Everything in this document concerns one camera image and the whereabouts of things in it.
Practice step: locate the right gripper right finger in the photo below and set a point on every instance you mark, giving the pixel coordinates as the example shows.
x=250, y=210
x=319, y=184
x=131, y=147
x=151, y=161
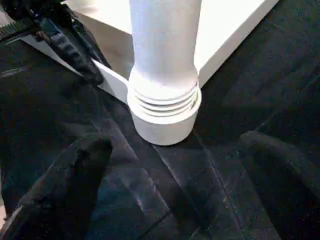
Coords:
x=287, y=187

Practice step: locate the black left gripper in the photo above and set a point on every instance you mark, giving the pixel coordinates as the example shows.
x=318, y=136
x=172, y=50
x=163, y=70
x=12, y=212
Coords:
x=32, y=17

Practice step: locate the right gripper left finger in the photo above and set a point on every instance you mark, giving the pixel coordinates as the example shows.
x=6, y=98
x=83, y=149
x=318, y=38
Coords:
x=57, y=195

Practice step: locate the white plastic table leg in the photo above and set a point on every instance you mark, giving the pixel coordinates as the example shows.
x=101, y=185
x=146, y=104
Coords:
x=162, y=37

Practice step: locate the white plastic table top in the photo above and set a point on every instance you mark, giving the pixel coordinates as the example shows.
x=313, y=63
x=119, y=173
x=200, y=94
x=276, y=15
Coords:
x=225, y=25

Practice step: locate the black work mat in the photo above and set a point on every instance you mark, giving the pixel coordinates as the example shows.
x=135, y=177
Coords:
x=175, y=187

